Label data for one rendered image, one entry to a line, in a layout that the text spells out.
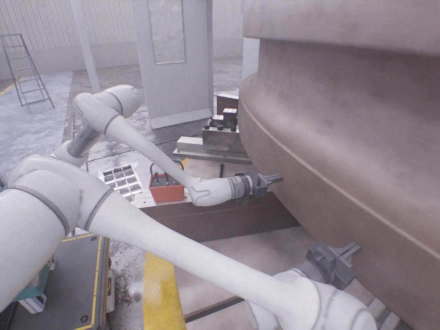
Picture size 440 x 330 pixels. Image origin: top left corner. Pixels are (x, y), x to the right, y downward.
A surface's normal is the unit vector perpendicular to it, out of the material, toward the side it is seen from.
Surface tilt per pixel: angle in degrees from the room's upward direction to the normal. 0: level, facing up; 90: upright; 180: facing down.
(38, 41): 90
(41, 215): 57
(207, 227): 90
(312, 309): 31
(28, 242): 73
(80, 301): 0
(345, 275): 0
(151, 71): 90
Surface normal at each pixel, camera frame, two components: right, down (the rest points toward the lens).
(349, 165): -0.64, -0.46
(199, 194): -0.05, -0.09
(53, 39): 0.50, 0.46
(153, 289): 0.00, -0.85
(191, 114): 0.30, -0.40
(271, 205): 0.19, 0.52
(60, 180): 0.53, -0.75
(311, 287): -0.34, -0.88
